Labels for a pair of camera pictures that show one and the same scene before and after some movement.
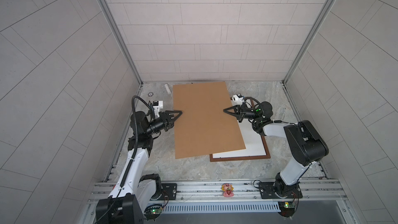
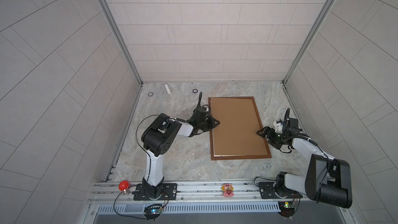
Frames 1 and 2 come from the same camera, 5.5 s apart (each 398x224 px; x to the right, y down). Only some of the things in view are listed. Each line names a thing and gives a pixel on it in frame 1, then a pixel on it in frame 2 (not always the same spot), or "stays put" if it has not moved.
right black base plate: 278,189 stays put
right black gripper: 241,114 to 272,131
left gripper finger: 169,115 to 210,124
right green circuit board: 287,208 stays put
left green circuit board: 153,211 stays put
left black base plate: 170,190 stays put
